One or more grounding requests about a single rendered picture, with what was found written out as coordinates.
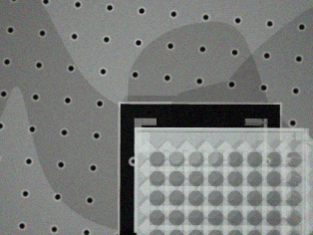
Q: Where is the clear well plate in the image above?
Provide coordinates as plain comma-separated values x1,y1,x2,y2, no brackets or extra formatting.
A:
134,127,313,235

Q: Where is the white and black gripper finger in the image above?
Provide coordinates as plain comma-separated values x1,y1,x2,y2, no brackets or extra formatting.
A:
121,230,137,235

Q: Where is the grey perforated base plate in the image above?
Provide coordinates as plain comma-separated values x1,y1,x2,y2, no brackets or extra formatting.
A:
0,0,313,235

